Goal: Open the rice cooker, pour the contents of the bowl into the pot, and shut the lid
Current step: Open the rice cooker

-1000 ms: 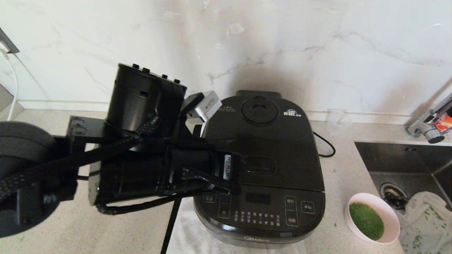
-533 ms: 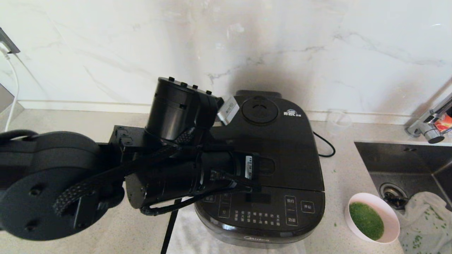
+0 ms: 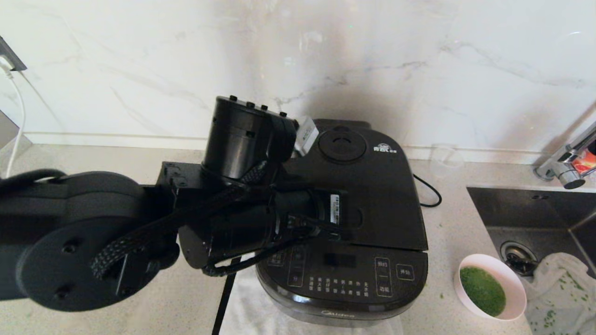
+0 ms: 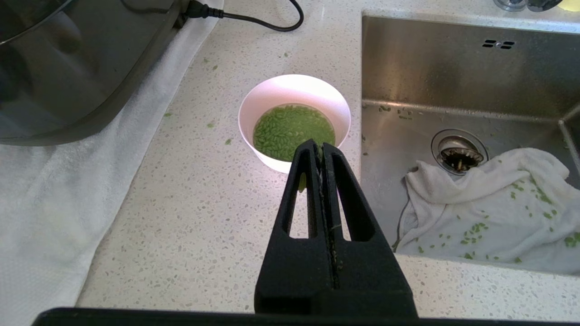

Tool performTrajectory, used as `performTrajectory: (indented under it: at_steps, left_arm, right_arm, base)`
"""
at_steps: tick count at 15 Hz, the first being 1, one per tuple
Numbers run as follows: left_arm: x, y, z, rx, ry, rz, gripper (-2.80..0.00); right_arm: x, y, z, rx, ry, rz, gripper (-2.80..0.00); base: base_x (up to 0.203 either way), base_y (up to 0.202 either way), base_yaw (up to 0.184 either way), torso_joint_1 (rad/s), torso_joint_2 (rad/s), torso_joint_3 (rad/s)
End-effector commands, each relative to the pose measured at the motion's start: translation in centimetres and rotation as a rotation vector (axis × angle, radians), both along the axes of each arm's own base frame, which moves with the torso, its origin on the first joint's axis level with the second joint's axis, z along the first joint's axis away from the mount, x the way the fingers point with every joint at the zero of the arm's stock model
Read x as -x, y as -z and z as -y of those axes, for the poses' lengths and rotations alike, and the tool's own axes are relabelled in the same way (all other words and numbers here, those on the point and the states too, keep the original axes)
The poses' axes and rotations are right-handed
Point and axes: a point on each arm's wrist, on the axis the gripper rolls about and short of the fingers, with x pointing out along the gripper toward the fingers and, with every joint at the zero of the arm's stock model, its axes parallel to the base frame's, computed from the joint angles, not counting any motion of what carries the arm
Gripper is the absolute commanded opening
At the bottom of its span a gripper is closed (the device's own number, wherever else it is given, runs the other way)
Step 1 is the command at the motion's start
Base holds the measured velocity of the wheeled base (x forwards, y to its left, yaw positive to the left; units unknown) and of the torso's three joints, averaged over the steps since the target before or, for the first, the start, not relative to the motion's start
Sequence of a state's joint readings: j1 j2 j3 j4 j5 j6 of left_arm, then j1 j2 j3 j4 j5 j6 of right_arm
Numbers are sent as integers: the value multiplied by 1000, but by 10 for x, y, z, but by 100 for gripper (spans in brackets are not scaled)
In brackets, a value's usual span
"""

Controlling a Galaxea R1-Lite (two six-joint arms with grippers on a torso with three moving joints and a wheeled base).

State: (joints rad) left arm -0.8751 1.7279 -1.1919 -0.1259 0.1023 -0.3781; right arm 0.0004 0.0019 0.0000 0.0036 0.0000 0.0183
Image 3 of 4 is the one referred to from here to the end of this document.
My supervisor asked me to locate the black rice cooker lid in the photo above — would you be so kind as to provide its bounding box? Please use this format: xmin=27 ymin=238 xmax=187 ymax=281
xmin=279 ymin=119 xmax=429 ymax=252

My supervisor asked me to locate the chopped green food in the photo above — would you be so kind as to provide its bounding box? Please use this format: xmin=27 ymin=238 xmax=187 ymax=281
xmin=460 ymin=266 xmax=507 ymax=318

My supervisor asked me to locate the pink bowl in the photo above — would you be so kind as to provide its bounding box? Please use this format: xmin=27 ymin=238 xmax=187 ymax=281
xmin=454 ymin=254 xmax=528 ymax=322

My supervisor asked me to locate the clear measuring cup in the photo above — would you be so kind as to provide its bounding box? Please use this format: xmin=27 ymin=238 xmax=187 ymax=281
xmin=429 ymin=143 xmax=465 ymax=180

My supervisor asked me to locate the white towel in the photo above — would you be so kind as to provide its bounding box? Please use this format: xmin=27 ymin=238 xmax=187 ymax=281
xmin=219 ymin=265 xmax=404 ymax=335

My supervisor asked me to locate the black flat strip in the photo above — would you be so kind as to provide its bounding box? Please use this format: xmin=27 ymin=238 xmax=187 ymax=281
xmin=212 ymin=261 xmax=242 ymax=335

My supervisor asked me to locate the steel sink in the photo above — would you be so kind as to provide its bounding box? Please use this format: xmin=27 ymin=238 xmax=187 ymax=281
xmin=467 ymin=186 xmax=596 ymax=335

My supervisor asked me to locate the sink drain strainer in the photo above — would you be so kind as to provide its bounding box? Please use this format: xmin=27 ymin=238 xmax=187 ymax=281
xmin=501 ymin=241 xmax=540 ymax=276

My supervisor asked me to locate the chrome faucet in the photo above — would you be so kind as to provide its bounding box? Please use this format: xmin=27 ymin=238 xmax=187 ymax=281
xmin=534 ymin=122 xmax=596 ymax=190

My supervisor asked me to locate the red orange packet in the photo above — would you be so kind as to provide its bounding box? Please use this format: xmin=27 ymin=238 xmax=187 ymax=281
xmin=572 ymin=149 xmax=596 ymax=176

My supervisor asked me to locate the white cloth with green bits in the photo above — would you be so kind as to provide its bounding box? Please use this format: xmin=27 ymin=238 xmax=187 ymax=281
xmin=524 ymin=252 xmax=596 ymax=335

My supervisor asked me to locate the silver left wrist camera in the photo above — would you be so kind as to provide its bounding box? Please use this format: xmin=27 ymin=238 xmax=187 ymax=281
xmin=294 ymin=116 xmax=320 ymax=157

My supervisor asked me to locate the black power cord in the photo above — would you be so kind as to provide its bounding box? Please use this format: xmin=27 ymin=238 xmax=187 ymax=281
xmin=412 ymin=173 xmax=443 ymax=208

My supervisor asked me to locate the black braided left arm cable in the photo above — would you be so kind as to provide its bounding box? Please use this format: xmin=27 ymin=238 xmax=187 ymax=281
xmin=90 ymin=161 xmax=280 ymax=280

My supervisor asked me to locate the white cable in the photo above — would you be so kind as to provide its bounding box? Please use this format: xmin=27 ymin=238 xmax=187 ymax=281
xmin=0 ymin=65 xmax=27 ymax=180

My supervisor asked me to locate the wall socket with plug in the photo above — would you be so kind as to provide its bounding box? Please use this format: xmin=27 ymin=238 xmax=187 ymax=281
xmin=0 ymin=36 xmax=27 ymax=73

